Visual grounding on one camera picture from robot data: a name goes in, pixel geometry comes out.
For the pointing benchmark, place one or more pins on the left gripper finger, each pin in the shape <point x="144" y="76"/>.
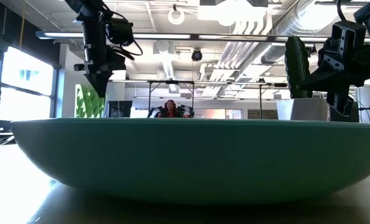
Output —
<point x="98" y="84"/>

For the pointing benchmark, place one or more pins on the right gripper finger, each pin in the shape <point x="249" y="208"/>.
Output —
<point x="322" y="81"/>
<point x="329" y="60"/>

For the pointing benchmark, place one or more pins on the teal round plate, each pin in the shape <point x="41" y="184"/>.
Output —
<point x="185" y="161"/>

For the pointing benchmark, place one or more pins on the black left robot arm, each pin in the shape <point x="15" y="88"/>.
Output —
<point x="88" y="11"/>

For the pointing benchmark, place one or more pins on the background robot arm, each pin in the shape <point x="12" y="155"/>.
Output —
<point x="185" y="110"/>
<point x="156" y="111"/>

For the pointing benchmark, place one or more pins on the green cactus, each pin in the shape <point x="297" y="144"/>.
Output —
<point x="297" y="68"/>

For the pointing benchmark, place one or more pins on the dark computer monitor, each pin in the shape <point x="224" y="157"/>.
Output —
<point x="119" y="109"/>

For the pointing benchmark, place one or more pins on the white hexagonal plant pot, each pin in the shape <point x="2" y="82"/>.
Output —
<point x="301" y="109"/>

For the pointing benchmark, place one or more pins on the long ceiling light strip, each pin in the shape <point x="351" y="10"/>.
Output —
<point x="160" y="36"/>

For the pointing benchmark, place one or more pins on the large bright window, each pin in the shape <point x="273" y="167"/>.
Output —
<point x="26" y="84"/>

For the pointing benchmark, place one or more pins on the person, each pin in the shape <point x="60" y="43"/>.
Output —
<point x="170" y="109"/>

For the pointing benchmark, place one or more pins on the green plant wall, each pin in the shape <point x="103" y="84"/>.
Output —
<point x="90" y="102"/>

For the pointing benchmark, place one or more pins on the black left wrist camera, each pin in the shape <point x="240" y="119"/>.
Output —
<point x="120" y="31"/>

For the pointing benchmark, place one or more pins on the silver ventilation duct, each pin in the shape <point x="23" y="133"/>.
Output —
<point x="297" y="21"/>

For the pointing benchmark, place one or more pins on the black metal station frame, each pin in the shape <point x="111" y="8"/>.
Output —
<point x="261" y="99"/>
<point x="149" y="93"/>

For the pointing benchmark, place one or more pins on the black dome ceiling camera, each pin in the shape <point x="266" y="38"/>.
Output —
<point x="197" y="55"/>

